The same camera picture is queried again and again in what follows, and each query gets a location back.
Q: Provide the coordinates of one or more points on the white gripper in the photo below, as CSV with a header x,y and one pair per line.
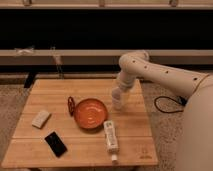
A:
x,y
118,98

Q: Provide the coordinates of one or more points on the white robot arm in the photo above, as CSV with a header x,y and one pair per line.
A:
x,y
195,147

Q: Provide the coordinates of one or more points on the orange ceramic bowl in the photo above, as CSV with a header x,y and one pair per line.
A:
x,y
90,113

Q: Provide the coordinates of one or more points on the white tube with cap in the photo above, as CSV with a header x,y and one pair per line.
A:
x,y
111,140

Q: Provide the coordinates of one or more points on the wooden table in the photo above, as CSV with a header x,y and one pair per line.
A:
x,y
28,148

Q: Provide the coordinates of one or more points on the white rectangular block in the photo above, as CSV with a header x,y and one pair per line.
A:
x,y
40,119

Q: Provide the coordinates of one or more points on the black smartphone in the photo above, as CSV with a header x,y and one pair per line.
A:
x,y
56,144

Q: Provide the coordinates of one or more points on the white wall rail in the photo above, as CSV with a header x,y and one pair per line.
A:
x,y
103,57

